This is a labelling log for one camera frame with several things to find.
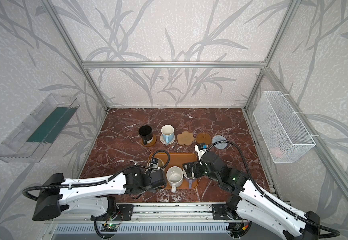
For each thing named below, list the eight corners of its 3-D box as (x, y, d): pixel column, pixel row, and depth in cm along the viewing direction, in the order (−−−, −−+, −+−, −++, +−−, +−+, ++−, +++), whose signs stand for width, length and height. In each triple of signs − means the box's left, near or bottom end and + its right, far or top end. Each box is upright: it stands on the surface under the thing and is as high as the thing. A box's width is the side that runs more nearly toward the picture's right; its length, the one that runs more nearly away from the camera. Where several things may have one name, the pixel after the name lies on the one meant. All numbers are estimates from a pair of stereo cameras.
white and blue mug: (161, 147, 99) (159, 139, 91) (163, 133, 107) (161, 124, 99) (174, 147, 99) (173, 139, 91) (174, 133, 107) (174, 124, 99)
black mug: (146, 149, 99) (143, 140, 91) (139, 137, 105) (136, 128, 97) (157, 143, 102) (155, 134, 94) (150, 132, 108) (147, 122, 100)
